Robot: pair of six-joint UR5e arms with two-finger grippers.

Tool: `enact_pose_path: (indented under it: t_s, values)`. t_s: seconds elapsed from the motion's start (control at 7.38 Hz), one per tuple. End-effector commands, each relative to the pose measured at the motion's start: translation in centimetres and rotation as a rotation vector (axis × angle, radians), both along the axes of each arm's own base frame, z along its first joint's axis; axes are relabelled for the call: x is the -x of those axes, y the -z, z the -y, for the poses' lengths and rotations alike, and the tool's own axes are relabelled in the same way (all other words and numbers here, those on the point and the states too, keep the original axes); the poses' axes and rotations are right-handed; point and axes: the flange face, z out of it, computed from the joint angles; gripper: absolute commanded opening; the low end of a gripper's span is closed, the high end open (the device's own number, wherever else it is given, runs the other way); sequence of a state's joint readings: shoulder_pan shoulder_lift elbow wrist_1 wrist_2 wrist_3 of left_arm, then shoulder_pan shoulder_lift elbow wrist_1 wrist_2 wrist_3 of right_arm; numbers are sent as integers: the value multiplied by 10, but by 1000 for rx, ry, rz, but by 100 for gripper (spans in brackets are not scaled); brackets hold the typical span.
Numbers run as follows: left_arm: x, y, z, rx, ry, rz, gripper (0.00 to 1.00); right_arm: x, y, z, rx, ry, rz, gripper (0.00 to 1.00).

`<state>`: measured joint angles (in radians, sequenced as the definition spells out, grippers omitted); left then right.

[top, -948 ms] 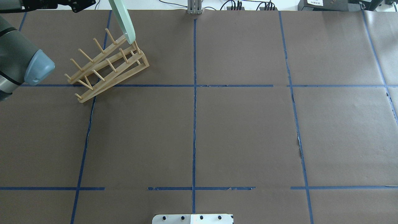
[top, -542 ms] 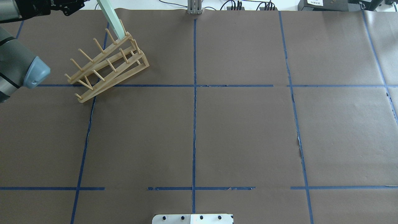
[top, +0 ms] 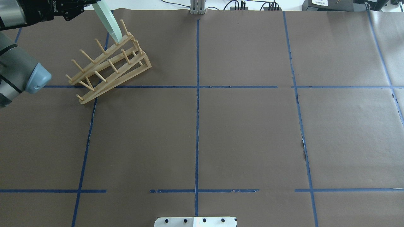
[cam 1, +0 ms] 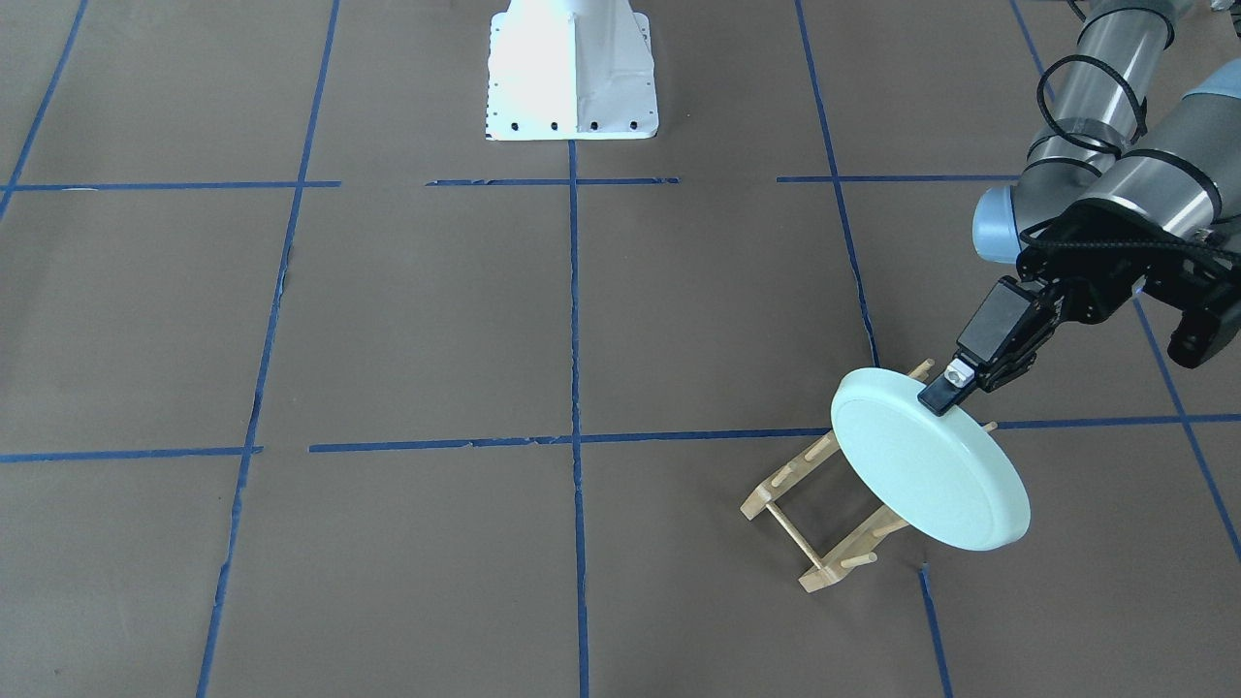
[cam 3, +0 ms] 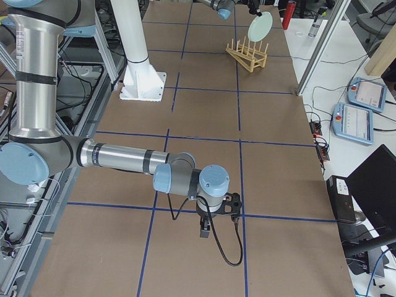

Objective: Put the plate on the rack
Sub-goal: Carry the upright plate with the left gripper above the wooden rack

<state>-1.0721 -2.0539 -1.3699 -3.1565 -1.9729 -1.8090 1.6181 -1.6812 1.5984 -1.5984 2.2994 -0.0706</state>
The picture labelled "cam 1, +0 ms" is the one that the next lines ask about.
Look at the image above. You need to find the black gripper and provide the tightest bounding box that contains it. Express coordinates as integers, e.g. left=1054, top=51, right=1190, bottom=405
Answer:
left=917, top=199, right=1164, bottom=416

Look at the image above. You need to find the light green round plate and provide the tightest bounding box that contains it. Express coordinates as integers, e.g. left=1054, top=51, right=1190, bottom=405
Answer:
left=830, top=366, right=1033, bottom=551

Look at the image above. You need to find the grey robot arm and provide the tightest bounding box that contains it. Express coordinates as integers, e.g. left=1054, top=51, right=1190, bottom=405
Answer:
left=918, top=1, right=1240, bottom=415

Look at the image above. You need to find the wooden dish rack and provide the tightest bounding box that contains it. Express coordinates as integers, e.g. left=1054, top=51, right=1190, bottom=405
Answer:
left=741, top=361, right=1001, bottom=607

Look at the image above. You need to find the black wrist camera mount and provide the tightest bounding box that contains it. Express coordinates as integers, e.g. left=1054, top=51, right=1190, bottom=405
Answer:
left=1142, top=229, right=1240, bottom=369

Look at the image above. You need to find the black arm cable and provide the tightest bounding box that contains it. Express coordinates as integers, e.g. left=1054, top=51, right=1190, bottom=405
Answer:
left=1028, top=53, right=1150, bottom=161

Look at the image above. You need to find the white camera mast pedestal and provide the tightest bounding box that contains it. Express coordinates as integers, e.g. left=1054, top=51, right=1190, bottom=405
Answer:
left=485, top=1, right=659, bottom=142

